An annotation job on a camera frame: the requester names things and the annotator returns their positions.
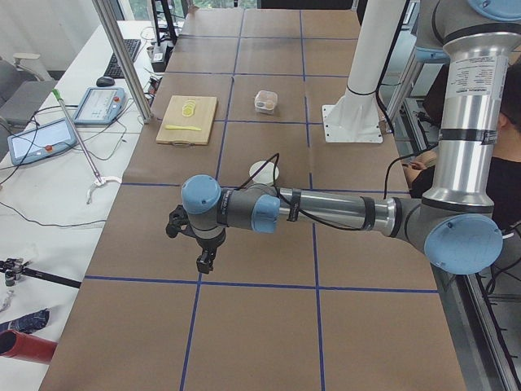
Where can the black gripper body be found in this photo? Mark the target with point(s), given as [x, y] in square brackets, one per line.
[207, 243]

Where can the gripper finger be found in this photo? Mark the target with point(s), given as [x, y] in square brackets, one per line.
[205, 261]

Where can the clear plastic egg box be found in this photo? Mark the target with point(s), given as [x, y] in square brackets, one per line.
[261, 97]

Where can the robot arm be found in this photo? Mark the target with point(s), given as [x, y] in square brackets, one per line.
[452, 222]

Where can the white bowl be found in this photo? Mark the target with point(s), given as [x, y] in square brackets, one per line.
[263, 172]

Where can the yellow plastic knife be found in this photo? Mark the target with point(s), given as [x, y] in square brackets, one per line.
[181, 127]

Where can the bamboo cutting board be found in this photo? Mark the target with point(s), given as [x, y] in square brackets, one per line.
[205, 110]

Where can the long reacher grabber stick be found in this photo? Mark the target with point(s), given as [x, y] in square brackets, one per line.
[99, 179]

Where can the lemon slice front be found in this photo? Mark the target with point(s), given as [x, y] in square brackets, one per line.
[187, 112]

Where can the teach pendant far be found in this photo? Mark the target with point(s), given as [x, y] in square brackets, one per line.
[100, 106]

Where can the teach pendant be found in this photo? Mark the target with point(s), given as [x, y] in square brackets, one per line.
[42, 142]
[100, 106]

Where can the teach pendant near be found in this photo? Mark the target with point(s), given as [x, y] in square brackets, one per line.
[42, 142]

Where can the black computer mouse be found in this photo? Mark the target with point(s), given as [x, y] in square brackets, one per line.
[105, 81]

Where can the red bottle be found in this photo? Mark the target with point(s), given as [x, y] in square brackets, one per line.
[25, 347]

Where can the seated person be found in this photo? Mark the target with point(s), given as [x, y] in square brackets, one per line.
[498, 176]

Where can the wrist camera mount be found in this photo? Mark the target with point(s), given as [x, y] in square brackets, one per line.
[179, 223]

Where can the aluminium frame post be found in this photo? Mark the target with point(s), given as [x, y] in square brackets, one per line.
[116, 40]

